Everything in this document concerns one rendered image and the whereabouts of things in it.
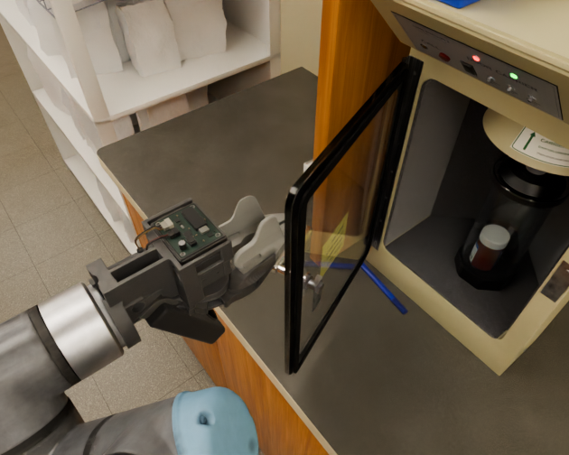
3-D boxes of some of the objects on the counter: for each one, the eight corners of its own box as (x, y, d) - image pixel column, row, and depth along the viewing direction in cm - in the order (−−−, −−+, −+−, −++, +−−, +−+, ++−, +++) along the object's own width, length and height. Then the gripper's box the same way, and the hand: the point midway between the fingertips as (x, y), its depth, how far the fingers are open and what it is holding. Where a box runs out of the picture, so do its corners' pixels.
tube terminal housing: (442, 206, 105) (632, -315, 48) (577, 300, 88) (1126, -336, 30) (364, 258, 94) (488, -325, 37) (499, 377, 77) (1114, -365, 20)
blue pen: (361, 262, 94) (361, 259, 93) (406, 312, 86) (408, 310, 85) (357, 264, 93) (358, 261, 93) (403, 315, 85) (404, 312, 85)
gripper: (114, 320, 35) (324, 199, 43) (69, 247, 39) (267, 151, 48) (140, 369, 41) (319, 255, 50) (99, 301, 46) (269, 208, 54)
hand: (284, 227), depth 51 cm, fingers closed
